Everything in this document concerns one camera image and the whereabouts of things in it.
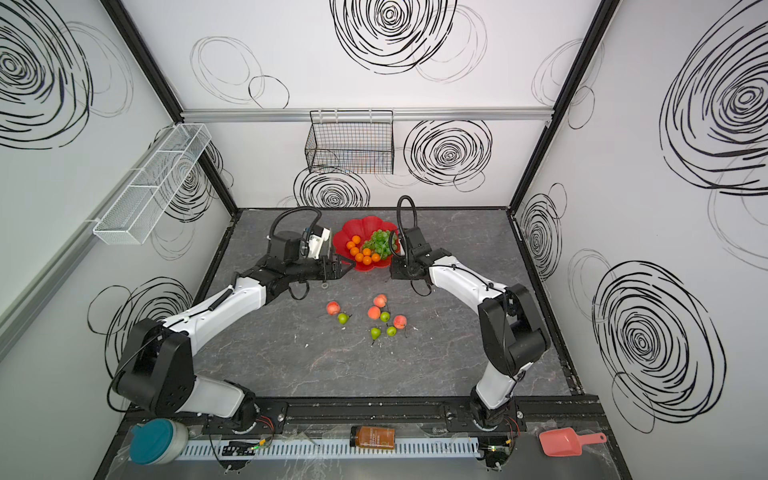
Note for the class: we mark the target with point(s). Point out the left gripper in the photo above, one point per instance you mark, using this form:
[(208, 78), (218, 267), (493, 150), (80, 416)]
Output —
[(330, 268)]

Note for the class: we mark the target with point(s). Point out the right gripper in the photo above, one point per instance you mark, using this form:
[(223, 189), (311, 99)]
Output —
[(399, 264)]

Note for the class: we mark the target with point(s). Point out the green fake grape bunch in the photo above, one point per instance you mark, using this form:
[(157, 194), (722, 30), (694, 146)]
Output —
[(379, 244)]

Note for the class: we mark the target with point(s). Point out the pink fake peach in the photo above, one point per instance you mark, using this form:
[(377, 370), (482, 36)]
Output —
[(400, 322), (333, 308), (374, 312), (380, 300)]

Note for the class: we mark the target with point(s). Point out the red flower-shaped fruit bowl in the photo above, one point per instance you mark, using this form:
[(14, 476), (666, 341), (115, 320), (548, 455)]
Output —
[(364, 228)]

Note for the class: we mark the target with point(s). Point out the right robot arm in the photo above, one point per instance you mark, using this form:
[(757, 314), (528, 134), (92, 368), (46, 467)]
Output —
[(513, 333)]

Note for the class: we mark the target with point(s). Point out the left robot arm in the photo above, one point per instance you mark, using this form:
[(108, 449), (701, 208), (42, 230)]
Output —
[(156, 371)]

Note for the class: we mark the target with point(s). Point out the metal kitchen tongs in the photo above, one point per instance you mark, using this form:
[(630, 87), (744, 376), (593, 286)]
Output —
[(325, 253)]

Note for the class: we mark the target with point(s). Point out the pink plastic scoop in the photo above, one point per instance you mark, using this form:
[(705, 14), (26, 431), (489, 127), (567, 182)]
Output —
[(566, 442)]

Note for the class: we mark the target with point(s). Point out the teal lidded container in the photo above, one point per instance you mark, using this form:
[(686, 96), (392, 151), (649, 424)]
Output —
[(157, 442)]

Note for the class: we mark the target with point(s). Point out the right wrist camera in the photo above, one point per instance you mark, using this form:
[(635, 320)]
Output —
[(414, 243)]

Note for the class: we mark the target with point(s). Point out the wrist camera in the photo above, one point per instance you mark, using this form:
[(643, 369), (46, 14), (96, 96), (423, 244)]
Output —
[(414, 243), (312, 243)]

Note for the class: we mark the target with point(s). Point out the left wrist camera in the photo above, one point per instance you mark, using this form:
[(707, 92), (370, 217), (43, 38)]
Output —
[(312, 243)]

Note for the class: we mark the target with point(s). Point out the black wire basket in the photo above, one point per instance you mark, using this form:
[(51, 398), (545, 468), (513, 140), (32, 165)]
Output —
[(360, 141)]

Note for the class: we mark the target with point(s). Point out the black mounting rail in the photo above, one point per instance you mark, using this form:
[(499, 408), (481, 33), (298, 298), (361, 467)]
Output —
[(454, 414)]

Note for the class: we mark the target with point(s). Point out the white slotted cable duct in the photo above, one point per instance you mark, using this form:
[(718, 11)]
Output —
[(334, 449)]

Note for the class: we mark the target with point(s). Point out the white mesh wall shelf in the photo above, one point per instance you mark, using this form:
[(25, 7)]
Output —
[(167, 183)]

